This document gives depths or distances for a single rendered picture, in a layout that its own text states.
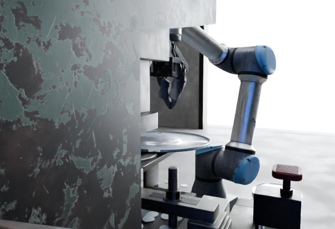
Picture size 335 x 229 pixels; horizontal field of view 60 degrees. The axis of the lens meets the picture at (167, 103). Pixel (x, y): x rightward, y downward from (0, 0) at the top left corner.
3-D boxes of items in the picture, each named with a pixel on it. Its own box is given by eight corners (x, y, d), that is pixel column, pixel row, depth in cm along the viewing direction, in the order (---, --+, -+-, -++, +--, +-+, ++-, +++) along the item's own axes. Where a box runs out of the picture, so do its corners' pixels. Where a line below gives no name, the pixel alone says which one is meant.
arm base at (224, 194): (204, 187, 134) (204, 166, 133) (233, 196, 123) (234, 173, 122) (183, 197, 122) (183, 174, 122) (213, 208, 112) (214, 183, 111)
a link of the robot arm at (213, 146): (207, 168, 130) (207, 138, 129) (232, 175, 121) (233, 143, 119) (188, 173, 122) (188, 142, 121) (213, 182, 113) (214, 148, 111)
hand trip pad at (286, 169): (272, 193, 68) (273, 162, 67) (300, 198, 65) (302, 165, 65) (269, 206, 61) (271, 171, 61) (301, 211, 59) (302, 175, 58)
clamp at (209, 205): (142, 210, 55) (142, 157, 54) (231, 229, 48) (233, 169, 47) (125, 225, 50) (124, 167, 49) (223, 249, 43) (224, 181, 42)
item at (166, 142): (218, 154, 65) (218, 150, 65) (90, 151, 66) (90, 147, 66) (205, 134, 94) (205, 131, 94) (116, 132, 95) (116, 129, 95)
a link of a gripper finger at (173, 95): (163, 110, 83) (163, 78, 82) (172, 108, 88) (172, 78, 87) (173, 111, 81) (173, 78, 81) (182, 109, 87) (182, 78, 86)
